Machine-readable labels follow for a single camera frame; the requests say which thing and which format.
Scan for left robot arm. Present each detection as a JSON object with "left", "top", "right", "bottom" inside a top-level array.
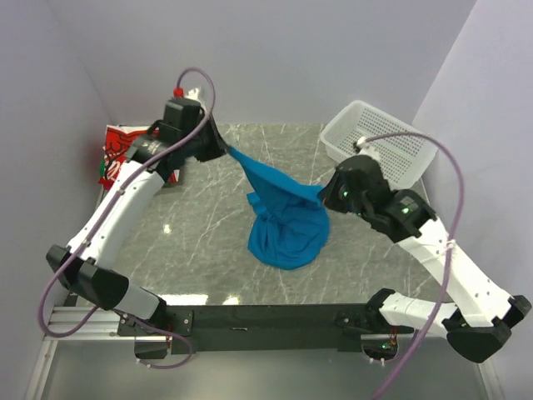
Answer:
[{"left": 46, "top": 96, "right": 227, "bottom": 335}]

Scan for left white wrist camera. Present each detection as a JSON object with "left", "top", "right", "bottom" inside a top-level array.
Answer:
[{"left": 172, "top": 87, "right": 206, "bottom": 108}]

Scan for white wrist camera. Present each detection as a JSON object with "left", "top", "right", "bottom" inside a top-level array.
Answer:
[
  {"left": 172, "top": 87, "right": 206, "bottom": 108},
  {"left": 353, "top": 137, "right": 380, "bottom": 162}
]

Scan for blue t shirt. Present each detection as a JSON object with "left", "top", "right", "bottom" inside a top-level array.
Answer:
[{"left": 229, "top": 147, "right": 330, "bottom": 271}]

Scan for black base bar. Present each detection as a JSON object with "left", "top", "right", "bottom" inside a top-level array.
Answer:
[{"left": 117, "top": 302, "right": 413, "bottom": 355}]

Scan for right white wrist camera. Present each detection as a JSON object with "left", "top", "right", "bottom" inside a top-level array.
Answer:
[{"left": 353, "top": 137, "right": 380, "bottom": 162}]

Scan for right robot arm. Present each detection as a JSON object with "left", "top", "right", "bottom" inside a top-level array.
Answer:
[{"left": 320, "top": 155, "right": 531, "bottom": 363}]

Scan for white plastic basket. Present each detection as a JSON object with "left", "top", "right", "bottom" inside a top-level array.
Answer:
[{"left": 320, "top": 100, "right": 437, "bottom": 189}]

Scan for folded red Coca-Cola shirt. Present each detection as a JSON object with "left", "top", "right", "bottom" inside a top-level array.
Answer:
[{"left": 97, "top": 123, "right": 184, "bottom": 191}]

